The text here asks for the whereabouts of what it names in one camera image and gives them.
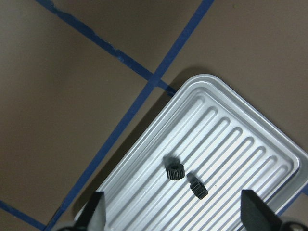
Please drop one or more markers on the black bearing gear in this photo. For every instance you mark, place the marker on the black bearing gear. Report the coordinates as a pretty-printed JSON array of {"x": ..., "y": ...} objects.
[
  {"x": 174, "y": 169},
  {"x": 198, "y": 188}
]

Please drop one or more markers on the silver ribbed metal tray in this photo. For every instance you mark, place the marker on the silver ribbed metal tray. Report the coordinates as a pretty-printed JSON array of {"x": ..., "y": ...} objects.
[{"x": 222, "y": 141}]

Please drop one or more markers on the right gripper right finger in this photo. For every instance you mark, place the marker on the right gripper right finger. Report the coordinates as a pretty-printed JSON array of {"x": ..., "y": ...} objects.
[{"x": 256, "y": 215}]

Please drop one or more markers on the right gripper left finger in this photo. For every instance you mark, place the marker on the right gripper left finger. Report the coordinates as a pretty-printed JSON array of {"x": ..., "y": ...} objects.
[{"x": 93, "y": 215}]

